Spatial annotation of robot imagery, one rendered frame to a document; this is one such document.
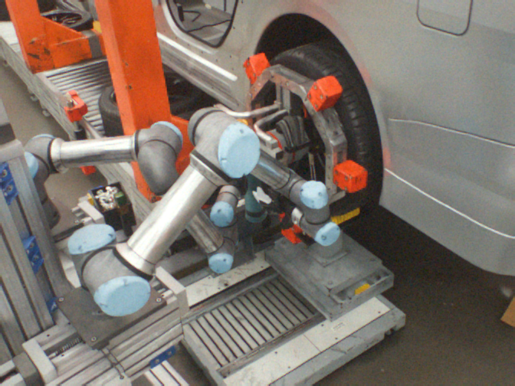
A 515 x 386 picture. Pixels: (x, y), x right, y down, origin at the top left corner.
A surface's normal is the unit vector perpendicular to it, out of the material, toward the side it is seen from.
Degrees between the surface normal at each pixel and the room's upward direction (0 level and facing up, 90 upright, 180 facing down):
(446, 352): 0
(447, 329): 0
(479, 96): 90
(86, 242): 8
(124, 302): 95
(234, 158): 85
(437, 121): 90
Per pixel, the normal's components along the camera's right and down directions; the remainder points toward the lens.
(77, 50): 0.56, 0.43
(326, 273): -0.06, -0.83
